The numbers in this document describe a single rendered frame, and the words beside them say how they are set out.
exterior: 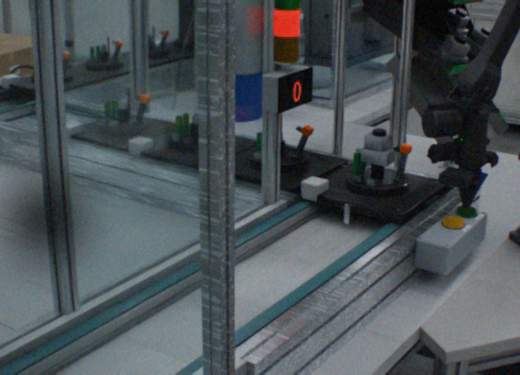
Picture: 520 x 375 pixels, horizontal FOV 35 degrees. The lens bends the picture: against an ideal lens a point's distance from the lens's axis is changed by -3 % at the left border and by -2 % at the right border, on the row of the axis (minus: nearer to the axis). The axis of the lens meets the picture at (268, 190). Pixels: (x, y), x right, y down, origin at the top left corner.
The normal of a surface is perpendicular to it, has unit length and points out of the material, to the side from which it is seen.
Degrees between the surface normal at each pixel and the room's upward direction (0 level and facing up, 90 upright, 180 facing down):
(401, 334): 0
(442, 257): 90
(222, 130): 90
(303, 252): 0
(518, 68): 90
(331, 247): 0
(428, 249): 90
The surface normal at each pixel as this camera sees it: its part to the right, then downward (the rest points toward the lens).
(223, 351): 0.83, 0.21
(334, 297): 0.01, -0.94
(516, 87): -0.44, 0.31
